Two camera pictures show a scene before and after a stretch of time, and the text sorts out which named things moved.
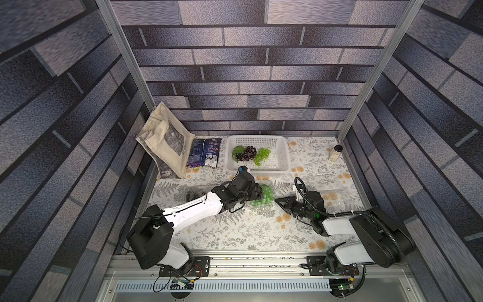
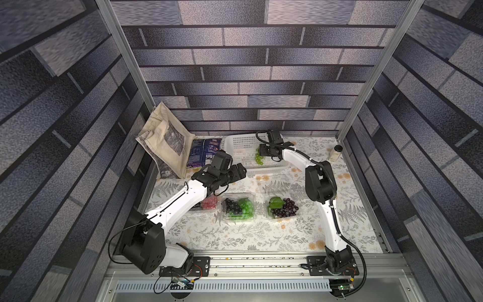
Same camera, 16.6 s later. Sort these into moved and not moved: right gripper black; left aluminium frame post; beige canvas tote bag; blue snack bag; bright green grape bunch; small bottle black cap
Moved: right gripper black; bright green grape bunch
Not moved: blue snack bag; left aluminium frame post; small bottle black cap; beige canvas tote bag
